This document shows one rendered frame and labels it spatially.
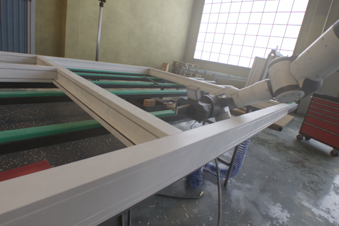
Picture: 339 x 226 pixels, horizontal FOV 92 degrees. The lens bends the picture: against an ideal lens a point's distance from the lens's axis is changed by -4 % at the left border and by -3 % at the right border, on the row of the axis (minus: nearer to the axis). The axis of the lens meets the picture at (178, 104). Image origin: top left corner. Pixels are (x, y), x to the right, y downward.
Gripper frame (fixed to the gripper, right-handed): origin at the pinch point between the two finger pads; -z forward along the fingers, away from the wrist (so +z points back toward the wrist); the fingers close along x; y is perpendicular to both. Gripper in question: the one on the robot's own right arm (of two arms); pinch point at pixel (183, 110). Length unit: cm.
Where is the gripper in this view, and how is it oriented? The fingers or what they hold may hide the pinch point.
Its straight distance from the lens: 53.9
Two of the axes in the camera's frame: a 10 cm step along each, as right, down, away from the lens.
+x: 7.2, 3.0, -6.2
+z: 6.7, -0.6, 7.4
